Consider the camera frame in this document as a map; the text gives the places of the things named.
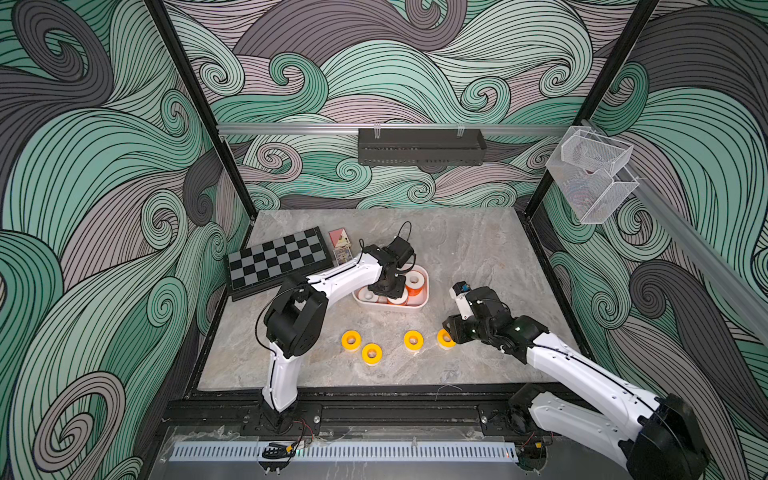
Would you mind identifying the black wall shelf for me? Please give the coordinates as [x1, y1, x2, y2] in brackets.
[357, 127, 488, 168]

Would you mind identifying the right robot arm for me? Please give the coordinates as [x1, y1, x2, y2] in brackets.
[443, 282, 709, 479]

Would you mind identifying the black grey chessboard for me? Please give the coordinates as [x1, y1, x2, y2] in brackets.
[228, 227, 334, 301]

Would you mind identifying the blue playing card box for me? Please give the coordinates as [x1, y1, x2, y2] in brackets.
[334, 245, 354, 266]

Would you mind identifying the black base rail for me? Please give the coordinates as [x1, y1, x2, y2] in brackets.
[160, 383, 527, 439]

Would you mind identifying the red playing card box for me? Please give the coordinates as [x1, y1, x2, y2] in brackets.
[328, 228, 351, 249]

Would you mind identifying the white storage box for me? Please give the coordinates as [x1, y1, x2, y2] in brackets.
[353, 264, 429, 314]

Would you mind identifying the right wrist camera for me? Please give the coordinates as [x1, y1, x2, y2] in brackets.
[450, 281, 473, 320]

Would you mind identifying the yellow tape roll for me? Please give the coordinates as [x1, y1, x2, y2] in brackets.
[361, 343, 383, 366]
[437, 329, 456, 350]
[341, 330, 362, 352]
[403, 330, 424, 352]

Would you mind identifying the white slotted cable duct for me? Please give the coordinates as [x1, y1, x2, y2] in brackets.
[169, 441, 519, 463]

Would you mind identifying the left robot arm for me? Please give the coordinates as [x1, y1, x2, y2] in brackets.
[256, 237, 416, 423]

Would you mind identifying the clear acrylic box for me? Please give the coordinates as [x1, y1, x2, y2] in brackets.
[546, 126, 638, 224]

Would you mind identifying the orange tape roll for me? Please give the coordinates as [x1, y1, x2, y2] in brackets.
[357, 287, 379, 303]
[406, 270, 426, 297]
[387, 292, 409, 305]

